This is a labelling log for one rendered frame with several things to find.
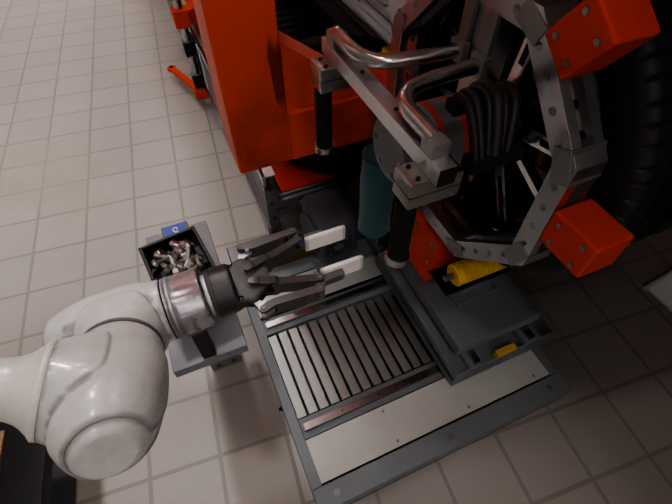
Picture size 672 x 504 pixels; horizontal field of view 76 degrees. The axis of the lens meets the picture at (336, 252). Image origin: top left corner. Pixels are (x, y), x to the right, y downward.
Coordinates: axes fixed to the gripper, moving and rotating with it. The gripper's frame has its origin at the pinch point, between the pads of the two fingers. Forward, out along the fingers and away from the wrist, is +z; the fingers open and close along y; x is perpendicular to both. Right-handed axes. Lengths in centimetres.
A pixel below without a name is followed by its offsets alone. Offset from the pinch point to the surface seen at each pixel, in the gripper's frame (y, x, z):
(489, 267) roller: -3, -30, 42
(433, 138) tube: 0.0, 17.4, 14.4
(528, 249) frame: 9.3, -4.8, 32.5
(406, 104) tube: -7.6, 18.2, 14.4
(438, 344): -4, -68, 36
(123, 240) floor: -101, -83, -52
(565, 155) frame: 7.4, 14.3, 32.2
